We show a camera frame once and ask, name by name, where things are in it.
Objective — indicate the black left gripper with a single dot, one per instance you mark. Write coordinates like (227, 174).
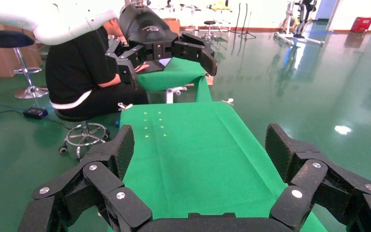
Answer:
(147, 32)

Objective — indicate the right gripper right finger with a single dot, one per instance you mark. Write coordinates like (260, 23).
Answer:
(313, 179)

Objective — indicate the white metal frame stand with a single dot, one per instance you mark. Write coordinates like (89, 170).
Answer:
(297, 35)

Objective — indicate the silver binder clip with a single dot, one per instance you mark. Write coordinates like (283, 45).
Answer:
(227, 102)
(124, 106)

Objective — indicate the green table cloth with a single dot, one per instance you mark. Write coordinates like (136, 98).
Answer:
(198, 153)

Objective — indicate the yellow object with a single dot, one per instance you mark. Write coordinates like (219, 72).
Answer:
(220, 5)

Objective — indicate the red box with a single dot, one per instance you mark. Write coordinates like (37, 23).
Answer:
(361, 25)

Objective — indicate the person's bare forearm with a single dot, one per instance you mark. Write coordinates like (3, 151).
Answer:
(110, 81)

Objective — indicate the dark laptop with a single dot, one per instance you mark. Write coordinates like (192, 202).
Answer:
(153, 67)

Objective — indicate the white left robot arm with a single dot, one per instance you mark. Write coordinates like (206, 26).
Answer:
(60, 22)

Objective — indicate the person in black clothes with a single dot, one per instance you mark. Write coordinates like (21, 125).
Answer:
(73, 64)

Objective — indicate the chrome wheeled stool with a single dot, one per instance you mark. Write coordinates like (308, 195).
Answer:
(65, 117)

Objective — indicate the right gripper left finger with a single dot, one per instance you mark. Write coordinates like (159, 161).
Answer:
(108, 182)

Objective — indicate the black tripod stand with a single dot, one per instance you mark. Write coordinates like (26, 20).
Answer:
(245, 19)

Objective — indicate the person's hand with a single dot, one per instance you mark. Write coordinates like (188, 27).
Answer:
(141, 68)

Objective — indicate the brown cardboard box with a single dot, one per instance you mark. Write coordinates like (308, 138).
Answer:
(174, 25)

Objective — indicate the black round stool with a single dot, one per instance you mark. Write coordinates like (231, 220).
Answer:
(11, 38)

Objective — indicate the white table leg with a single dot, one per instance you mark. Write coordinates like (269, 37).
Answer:
(170, 95)

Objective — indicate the black power adapter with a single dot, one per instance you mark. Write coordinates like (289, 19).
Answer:
(35, 113)

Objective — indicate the small black stool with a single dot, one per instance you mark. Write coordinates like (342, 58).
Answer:
(209, 23)

